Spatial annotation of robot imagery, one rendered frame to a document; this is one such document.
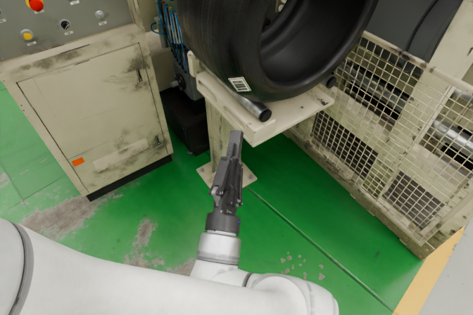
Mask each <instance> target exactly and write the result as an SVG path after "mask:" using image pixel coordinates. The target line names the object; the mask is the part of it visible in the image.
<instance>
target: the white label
mask: <svg viewBox="0 0 473 315"><path fill-rule="evenodd" d="M228 80H229V81H230V83H231V84H232V86H233V87H234V88H235V90H236V91H237V92H240V91H251V89H250V87H249V86H248V84H247V83H246V81H245V79H244V78H243V77H237V78H229V79H228Z"/></svg>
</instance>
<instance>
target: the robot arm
mask: <svg viewBox="0 0 473 315"><path fill-rule="evenodd" d="M243 136H244V133H243V132H242V130H231V131H230V133H229V141H228V147H227V154H226V156H224V157H221V158H220V161H219V165H218V167H217V171H216V174H215V178H214V181H213V185H212V186H211V188H210V190H209V192H208V195H212V196H213V197H214V201H213V211H212V212H209V213H208V214H207V217H206V225H205V230H207V232H202V233H201V235H200V239H199V244H198V252H197V253H196V258H197V259H196V262H195V265H194V268H193V269H192V271H191V274H190V276H183V275H179V274H172V273H168V272H164V271H158V270H153V269H147V268H142V267H138V266H131V265H127V264H121V263H117V262H111V261H107V260H104V259H99V258H96V257H92V256H89V255H86V254H84V253H81V252H78V251H76V250H73V249H71V248H69V247H66V246H64V245H61V244H60V243H57V242H55V241H53V240H50V239H48V238H46V237H44V236H42V235H40V234H38V233H36V232H34V231H32V230H30V229H28V228H26V227H24V226H22V225H20V224H17V223H15V222H12V221H9V220H6V219H2V218H0V315H339V307H338V304H337V301H336V300H335V299H334V298H333V295H332V294H331V293H330V292H329V291H328V290H326V289H324V288H323V287H321V286H320V285H318V284H316V283H313V282H310V281H305V280H303V279H301V278H298V277H295V276H288V275H284V274H272V273H268V274H254V273H249V272H247V271H243V270H241V269H238V266H239V265H238V264H239V255H240V249H241V239H240V238H239V237H236V235H239V229H240V223H241V218H240V217H238V216H236V215H235V214H236V212H237V207H238V206H242V205H243V200H242V185H243V165H240V164H241V161H240V156H241V147H242V141H243Z"/></svg>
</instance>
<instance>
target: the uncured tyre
mask: <svg viewBox="0 0 473 315"><path fill-rule="evenodd" d="M378 1H379V0H287V1H286V3H285V5H284V7H283V8H282V10H281V11H280V12H279V14H278V15H277V17H276V18H275V19H274V20H273V21H272V22H271V23H270V24H269V25H268V26H267V27H266V28H265V29H264V30H262V28H263V23H264V20H265V16H266V13H267V10H268V8H269V5H270V2H271V0H175V8H176V13H177V19H178V22H179V26H180V29H181V31H182V34H183V36H184V38H185V40H186V42H187V44H188V46H189V48H190V49H191V51H192V53H193V54H194V55H195V56H196V57H197V58H198V59H199V60H200V61H201V62H202V63H203V64H204V65H205V66H206V67H207V68H208V69H209V70H210V71H211V72H212V73H213V74H214V75H215V76H216V77H217V78H219V79H220V80H221V81H222V82H223V83H224V84H225V85H226V86H227V87H228V88H230V89H231V90H232V91H233V92H234V93H236V94H238V95H240V96H242V97H244V98H247V99H249V100H251V101H255V102H260V103H271V102H276V101H282V100H285V99H288V98H293V97H295V96H299V95H301V94H303V93H305V92H307V91H308V90H310V89H312V88H313V87H314V86H316V85H318V84H319V83H320V82H321V81H323V80H324V79H325V78H326V77H328V76H329V75H330V74H331V73H332V72H333V71H334V70H335V69H336V68H337V67H338V66H339V65H340V64H341V63H342V61H343V60H344V59H345V58H346V56H347V55H348V54H349V53H350V52H351V50H352V49H353V47H354V46H355V45H356V43H357V42H358V40H359V38H360V37H361V36H362V34H363V32H364V31H365V28H366V27H367V25H368V23H369V21H370V19H371V17H372V15H373V13H374V10H375V8H376V7H377V4H378ZM237 77H243V78H244V79H245V81H246V83H247V84H248V86H249V87H250V89H251V91H240V92H237V91H236V90H235V88H234V87H233V86H232V84H231V83H230V81H229V80H228V79H229V78H237Z"/></svg>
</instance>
